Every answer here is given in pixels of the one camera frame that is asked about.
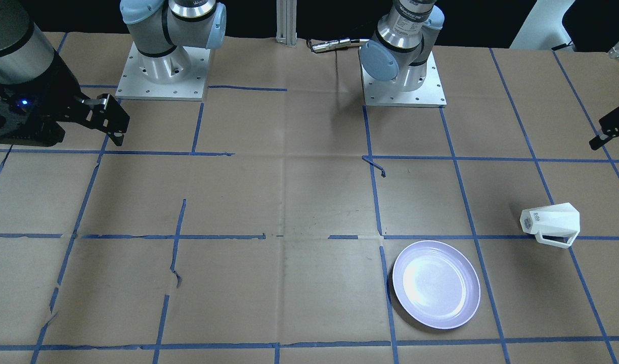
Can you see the silver cable connector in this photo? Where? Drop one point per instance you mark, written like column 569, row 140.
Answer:
column 334, row 45

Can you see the lavender plate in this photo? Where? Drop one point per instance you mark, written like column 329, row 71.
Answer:
column 436, row 285

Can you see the white faceted cup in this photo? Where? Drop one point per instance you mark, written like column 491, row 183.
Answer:
column 555, row 225

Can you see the brown paper table cover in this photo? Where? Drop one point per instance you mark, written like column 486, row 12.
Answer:
column 261, row 225

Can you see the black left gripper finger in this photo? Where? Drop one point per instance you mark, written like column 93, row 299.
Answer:
column 608, row 131

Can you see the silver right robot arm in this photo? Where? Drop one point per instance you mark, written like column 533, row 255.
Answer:
column 25, row 52

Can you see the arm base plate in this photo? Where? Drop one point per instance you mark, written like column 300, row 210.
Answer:
column 180, row 76
column 431, row 86

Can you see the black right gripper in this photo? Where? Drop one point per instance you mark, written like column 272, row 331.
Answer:
column 62, row 86

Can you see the aluminium profile post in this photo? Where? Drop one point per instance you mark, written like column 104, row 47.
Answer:
column 286, row 22

